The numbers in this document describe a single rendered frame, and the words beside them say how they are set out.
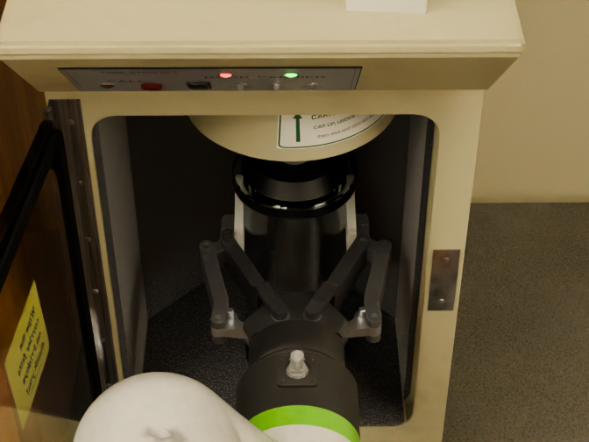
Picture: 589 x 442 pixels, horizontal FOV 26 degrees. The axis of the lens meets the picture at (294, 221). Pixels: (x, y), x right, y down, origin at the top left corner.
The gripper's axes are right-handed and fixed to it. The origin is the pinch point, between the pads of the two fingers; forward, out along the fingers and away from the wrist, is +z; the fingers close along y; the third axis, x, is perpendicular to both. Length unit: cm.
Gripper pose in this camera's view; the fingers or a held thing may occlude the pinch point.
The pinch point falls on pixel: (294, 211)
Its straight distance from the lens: 112.7
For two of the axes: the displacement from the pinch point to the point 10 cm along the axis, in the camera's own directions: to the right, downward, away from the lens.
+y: -10.0, 0.1, 0.0
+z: -0.1, -6.6, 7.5
